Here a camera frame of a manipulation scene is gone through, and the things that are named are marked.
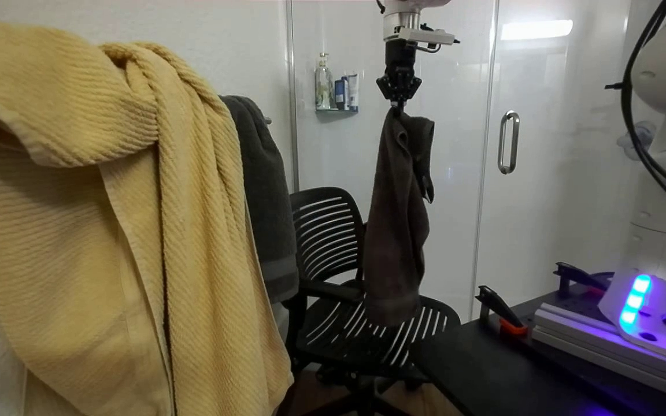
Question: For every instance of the black office chair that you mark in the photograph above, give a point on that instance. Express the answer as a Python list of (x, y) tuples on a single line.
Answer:
[(327, 231)]

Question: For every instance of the dark brown towel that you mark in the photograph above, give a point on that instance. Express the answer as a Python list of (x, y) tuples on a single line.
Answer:
[(396, 231)]

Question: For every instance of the clear suction cup hook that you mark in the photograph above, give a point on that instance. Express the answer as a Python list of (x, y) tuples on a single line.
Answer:
[(636, 138)]

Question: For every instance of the black and orange clamp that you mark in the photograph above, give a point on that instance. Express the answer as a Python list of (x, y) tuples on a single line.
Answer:
[(498, 306), (578, 276)]

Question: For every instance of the glass shower shelf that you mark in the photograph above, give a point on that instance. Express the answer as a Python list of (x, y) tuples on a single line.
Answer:
[(337, 110)]

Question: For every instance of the clear pump bottle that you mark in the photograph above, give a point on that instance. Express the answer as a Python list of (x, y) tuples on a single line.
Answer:
[(324, 86)]

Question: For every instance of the white tube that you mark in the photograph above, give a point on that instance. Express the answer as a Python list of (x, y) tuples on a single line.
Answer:
[(353, 91)]

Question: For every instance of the glass shower door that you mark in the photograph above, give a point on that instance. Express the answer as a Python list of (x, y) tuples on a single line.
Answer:
[(552, 202)]

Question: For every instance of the dark grey towel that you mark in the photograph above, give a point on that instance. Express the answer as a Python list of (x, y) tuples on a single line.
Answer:
[(266, 202)]

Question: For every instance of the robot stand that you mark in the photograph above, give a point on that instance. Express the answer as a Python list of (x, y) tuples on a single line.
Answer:
[(512, 375)]

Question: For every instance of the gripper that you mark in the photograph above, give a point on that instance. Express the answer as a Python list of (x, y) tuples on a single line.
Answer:
[(400, 58)]

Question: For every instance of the blue bottle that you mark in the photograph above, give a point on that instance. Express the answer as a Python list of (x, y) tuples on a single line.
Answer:
[(340, 94)]

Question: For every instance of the yellow ribbed towel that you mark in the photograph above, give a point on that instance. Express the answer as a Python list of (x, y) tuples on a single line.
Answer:
[(107, 231)]

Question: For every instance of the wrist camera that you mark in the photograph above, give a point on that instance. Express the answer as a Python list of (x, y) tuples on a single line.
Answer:
[(425, 36)]

